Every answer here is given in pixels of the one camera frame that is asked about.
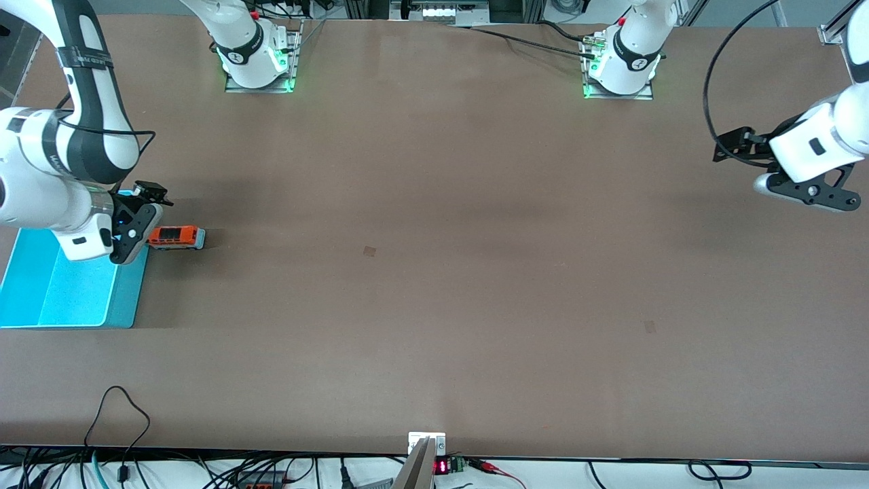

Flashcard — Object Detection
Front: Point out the bright lit background device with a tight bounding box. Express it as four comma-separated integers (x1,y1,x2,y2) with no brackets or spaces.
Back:
420,3,491,22

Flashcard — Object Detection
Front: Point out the orange power connector block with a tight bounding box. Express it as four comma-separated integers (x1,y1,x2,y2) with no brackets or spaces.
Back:
234,469,294,489

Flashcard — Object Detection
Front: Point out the orange toy bus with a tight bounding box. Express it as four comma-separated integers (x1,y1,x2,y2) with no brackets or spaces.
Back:
146,225,206,251

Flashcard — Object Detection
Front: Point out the red clip lead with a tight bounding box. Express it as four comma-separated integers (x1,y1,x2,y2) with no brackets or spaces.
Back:
467,458,528,489

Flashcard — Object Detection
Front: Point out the aluminium corner profile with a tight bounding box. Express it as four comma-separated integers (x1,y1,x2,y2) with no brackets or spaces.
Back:
817,0,857,48

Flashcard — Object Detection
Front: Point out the white camera bracket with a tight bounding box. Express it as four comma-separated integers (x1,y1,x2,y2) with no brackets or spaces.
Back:
408,431,447,456

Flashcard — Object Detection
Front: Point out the grey metal camera bar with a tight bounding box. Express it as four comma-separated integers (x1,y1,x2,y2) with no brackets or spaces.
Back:
392,437,436,489

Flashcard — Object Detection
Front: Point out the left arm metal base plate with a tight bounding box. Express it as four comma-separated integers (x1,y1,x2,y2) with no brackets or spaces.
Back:
580,33,657,101

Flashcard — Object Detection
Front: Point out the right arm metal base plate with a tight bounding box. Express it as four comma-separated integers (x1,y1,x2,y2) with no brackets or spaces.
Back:
224,19,303,94

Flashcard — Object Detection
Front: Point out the black coiled floor cable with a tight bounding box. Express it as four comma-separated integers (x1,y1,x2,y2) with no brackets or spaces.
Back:
686,460,754,482

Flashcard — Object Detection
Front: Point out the short black table cable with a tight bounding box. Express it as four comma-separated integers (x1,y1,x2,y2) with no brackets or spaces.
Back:
535,20,595,43

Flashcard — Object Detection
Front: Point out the thin black looped cable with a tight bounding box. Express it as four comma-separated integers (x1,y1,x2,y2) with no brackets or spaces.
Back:
83,385,152,484

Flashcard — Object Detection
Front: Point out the blue plastic box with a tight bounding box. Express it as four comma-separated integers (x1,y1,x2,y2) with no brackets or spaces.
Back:
0,191,157,329

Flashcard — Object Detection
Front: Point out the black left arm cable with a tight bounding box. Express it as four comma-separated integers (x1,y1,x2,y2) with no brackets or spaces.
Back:
703,0,781,161

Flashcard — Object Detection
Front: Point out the long black table cable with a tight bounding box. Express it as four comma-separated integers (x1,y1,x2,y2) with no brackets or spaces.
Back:
448,23,599,62

